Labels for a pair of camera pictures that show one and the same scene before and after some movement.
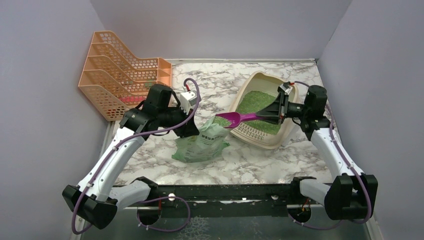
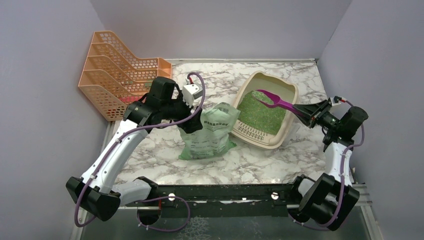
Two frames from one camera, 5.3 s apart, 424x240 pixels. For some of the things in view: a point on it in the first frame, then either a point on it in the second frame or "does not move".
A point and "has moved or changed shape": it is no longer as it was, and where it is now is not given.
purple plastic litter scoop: x=236 y=118 to x=270 y=100
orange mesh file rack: x=115 y=80 does not move
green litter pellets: x=251 y=101 does not move
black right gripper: x=276 y=112 to x=310 y=111
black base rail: x=230 y=200 does not move
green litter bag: x=206 y=146 has moved or changed shape
